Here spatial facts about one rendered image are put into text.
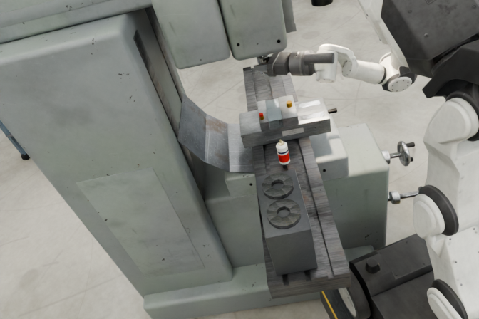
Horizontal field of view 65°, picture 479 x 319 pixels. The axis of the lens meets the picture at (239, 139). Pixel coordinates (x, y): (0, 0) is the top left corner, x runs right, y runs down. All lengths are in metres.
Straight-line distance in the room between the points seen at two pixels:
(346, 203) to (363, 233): 0.26
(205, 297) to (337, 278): 1.01
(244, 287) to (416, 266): 0.84
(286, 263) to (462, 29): 0.70
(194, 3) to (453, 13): 0.68
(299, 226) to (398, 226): 1.43
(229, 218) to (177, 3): 0.96
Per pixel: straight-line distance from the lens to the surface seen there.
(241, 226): 1.78
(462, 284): 1.32
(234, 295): 2.01
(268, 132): 1.47
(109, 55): 1.17
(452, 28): 0.89
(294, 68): 1.33
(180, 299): 2.07
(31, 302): 2.82
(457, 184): 1.05
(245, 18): 1.22
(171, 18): 1.21
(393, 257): 1.57
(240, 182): 1.54
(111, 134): 1.34
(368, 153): 1.71
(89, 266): 2.72
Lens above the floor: 1.92
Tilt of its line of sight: 39 degrees down
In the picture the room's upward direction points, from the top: 16 degrees counter-clockwise
